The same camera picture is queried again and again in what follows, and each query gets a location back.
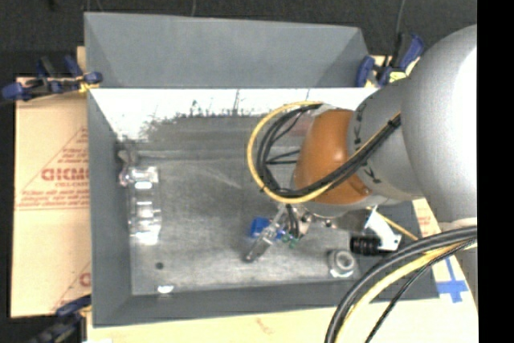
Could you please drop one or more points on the tall clear glass block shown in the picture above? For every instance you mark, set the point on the tall clear glass block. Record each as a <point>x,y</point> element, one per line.
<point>145,219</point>

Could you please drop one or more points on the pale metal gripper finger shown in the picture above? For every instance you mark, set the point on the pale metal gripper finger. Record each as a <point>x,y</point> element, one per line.
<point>260,246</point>

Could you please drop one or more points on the black cylinder on white bracket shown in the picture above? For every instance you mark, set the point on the black cylinder on white bracket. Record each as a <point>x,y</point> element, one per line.
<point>367,245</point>

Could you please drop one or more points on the brown cardboard board red print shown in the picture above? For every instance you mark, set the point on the brown cardboard board red print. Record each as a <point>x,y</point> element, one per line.
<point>48,213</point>

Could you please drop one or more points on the grey metal bin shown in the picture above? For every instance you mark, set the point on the grey metal bin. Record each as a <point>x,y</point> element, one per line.
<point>209,189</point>

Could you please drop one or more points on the small blue block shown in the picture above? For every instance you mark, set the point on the small blue block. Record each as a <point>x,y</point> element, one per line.
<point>259,226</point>

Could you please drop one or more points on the small grey round cup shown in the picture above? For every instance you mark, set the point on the small grey round cup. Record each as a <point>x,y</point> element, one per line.
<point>341,263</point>

